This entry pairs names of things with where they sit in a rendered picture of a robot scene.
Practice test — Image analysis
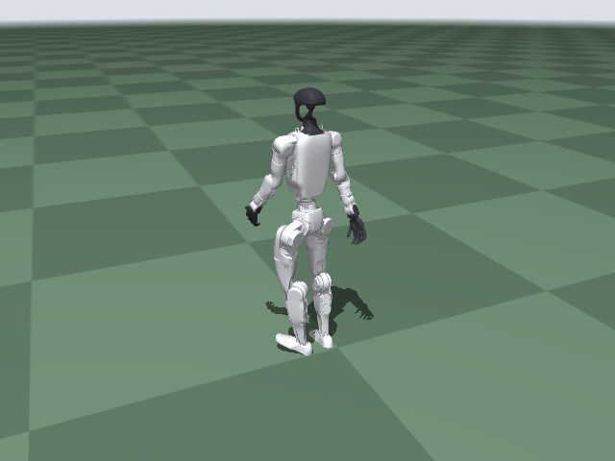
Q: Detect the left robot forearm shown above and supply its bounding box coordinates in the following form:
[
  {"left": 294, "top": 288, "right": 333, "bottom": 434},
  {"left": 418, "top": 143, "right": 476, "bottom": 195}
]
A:
[{"left": 249, "top": 176, "right": 275, "bottom": 212}]

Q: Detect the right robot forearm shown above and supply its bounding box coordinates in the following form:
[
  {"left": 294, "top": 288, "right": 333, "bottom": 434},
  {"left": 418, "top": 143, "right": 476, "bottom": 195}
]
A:
[{"left": 336, "top": 173, "right": 357, "bottom": 215}]

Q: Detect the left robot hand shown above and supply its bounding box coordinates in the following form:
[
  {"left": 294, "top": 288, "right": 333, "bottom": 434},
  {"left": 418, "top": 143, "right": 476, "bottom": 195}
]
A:
[{"left": 245, "top": 206, "right": 262, "bottom": 226}]

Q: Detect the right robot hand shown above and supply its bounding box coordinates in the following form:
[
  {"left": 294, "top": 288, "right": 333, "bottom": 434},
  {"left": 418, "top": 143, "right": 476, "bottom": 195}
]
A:
[{"left": 347, "top": 205, "right": 366, "bottom": 245}]

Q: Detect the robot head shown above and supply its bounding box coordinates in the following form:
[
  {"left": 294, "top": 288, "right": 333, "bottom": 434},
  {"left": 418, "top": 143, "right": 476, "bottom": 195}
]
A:
[{"left": 293, "top": 87, "right": 326, "bottom": 135}]

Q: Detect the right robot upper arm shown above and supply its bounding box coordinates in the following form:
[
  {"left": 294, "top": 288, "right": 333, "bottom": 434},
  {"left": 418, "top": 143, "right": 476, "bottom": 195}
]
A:
[{"left": 329, "top": 131, "right": 347, "bottom": 182}]

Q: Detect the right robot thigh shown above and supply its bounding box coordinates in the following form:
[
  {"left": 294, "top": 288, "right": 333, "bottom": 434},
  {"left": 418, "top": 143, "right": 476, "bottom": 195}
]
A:
[{"left": 306, "top": 214, "right": 333, "bottom": 292}]

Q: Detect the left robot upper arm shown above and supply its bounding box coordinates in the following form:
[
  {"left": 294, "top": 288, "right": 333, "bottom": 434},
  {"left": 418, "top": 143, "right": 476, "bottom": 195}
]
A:
[{"left": 266, "top": 135, "right": 298, "bottom": 189}]

